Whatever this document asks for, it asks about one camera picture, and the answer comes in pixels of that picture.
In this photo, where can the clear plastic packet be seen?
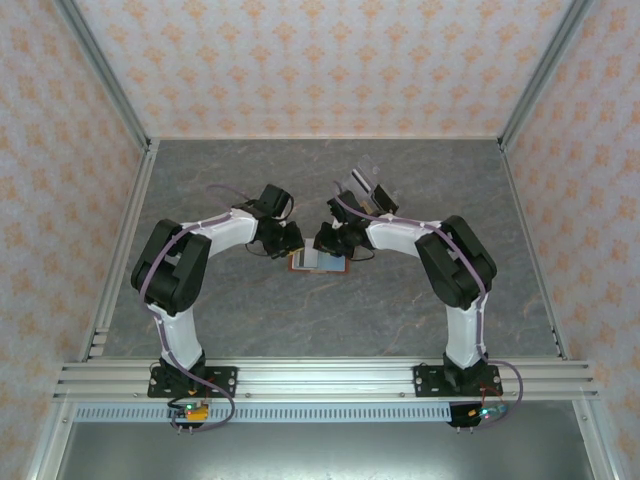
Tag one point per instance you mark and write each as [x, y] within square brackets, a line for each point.
[367, 167]

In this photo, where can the grey metal sheet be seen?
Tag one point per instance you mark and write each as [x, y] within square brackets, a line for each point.
[325, 455]

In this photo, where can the aluminium frame leg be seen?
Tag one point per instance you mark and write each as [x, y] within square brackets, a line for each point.
[48, 450]
[597, 450]

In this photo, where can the brown leather card holder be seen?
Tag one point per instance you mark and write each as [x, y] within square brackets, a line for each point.
[332, 264]

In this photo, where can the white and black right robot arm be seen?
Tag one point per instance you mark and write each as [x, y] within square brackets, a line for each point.
[395, 235]

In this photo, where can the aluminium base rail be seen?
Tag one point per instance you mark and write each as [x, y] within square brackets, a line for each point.
[325, 380]

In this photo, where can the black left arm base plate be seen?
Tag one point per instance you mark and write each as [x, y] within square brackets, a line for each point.
[225, 382]

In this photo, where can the white card with black stripe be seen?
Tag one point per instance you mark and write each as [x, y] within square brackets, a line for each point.
[361, 180]

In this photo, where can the aluminium corner post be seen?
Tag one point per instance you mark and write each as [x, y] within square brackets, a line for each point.
[542, 70]
[106, 70]

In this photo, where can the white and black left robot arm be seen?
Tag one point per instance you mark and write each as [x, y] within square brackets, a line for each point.
[225, 232]

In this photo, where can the white card with gold print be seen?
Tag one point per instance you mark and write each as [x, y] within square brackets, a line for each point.
[305, 257]

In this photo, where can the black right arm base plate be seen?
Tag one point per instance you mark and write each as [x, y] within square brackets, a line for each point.
[425, 382]

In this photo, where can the aluminium side rail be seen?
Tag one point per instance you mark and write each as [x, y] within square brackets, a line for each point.
[141, 190]
[516, 195]

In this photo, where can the black card with white print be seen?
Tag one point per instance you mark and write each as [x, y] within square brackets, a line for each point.
[386, 197]

